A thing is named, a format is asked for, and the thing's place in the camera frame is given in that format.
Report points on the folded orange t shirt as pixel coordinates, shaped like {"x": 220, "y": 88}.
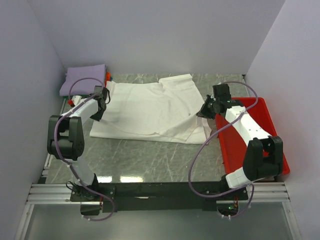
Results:
{"x": 108, "y": 78}

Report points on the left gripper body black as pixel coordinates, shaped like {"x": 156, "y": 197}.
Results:
{"x": 98, "y": 116}

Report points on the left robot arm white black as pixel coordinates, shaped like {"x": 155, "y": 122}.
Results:
{"x": 66, "y": 141}

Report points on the folded lilac t shirt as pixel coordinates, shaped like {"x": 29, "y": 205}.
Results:
{"x": 87, "y": 85}

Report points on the aluminium frame rail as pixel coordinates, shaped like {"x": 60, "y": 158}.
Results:
{"x": 46, "y": 194}

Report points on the black base bar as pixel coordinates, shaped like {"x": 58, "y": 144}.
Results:
{"x": 143, "y": 196}

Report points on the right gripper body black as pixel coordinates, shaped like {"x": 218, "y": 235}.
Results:
{"x": 217, "y": 101}

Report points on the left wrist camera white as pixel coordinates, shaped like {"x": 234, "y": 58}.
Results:
{"x": 74, "y": 101}

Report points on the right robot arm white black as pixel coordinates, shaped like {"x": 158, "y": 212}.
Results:
{"x": 263, "y": 157}

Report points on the white t shirt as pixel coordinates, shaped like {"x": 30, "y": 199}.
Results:
{"x": 163, "y": 111}

